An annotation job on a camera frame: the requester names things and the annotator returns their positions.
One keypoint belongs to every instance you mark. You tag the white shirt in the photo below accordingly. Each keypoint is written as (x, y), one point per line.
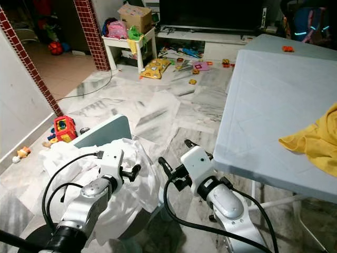
(139, 200)

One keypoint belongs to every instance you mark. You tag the yellow shirt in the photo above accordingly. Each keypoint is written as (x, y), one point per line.
(313, 142)

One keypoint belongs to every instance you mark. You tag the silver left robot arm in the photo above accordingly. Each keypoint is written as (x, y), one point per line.
(89, 208)

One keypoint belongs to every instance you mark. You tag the pale blue child chair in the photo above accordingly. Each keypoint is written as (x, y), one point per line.
(102, 132)

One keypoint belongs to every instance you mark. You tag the metal bowl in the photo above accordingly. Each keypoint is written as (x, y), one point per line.
(84, 130)

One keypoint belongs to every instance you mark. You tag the red toy house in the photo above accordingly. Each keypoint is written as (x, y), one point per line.
(66, 129)

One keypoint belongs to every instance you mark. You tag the pink flat toy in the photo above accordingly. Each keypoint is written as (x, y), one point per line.
(201, 66)

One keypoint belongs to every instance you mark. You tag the large yellow toy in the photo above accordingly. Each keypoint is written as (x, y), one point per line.
(156, 68)

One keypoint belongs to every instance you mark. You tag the white folding table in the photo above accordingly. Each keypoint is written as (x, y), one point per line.
(268, 105)

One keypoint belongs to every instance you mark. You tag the small red yellow toy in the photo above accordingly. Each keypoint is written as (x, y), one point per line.
(226, 63)

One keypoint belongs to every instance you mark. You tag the white television cabinet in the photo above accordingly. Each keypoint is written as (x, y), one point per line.
(221, 50)

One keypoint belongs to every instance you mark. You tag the small doll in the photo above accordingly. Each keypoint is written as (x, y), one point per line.
(23, 154)

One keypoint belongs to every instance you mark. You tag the white side table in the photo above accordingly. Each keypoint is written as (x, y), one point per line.
(130, 47)

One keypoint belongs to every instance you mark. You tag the green toy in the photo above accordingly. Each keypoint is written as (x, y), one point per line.
(135, 34)

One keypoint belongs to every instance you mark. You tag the black television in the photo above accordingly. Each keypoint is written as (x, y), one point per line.
(210, 13)

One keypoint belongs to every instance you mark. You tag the orange toy car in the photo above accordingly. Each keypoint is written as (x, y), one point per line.
(288, 49)

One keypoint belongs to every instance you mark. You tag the pink backpack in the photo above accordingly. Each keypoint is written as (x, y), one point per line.
(117, 30)

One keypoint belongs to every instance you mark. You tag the cardboard box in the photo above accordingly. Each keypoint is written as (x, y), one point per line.
(136, 18)

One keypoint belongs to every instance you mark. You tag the red ball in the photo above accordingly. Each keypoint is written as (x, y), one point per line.
(56, 49)

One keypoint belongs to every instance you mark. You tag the blue backpack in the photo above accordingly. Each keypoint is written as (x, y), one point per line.
(308, 23)

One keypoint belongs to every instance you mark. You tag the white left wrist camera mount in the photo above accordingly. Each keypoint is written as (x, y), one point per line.
(113, 162)

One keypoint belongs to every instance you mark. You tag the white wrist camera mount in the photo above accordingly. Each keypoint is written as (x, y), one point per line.
(196, 163)
(113, 162)

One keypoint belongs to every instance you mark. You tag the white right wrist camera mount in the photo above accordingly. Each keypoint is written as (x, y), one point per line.
(196, 163)

